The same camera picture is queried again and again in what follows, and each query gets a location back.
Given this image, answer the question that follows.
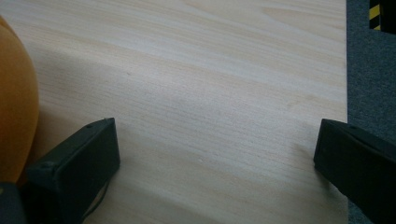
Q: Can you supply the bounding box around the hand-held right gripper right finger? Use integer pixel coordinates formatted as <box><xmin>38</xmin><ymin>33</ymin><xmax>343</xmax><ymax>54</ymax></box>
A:
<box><xmin>313</xmin><ymin>118</ymin><xmax>396</xmax><ymax>224</ymax></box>

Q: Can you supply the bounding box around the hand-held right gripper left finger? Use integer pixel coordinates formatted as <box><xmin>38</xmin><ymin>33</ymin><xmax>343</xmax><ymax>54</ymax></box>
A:
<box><xmin>19</xmin><ymin>117</ymin><xmax>121</xmax><ymax>224</ymax></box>

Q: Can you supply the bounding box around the black stand base striped tape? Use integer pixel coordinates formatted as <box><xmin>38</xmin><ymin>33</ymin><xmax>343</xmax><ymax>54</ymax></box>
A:
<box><xmin>369</xmin><ymin>0</ymin><xmax>396</xmax><ymax>35</ymax></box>

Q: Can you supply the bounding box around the orange plush toy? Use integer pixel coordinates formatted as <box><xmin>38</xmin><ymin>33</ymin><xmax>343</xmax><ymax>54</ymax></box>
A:
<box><xmin>0</xmin><ymin>15</ymin><xmax>40</xmax><ymax>185</ymax></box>

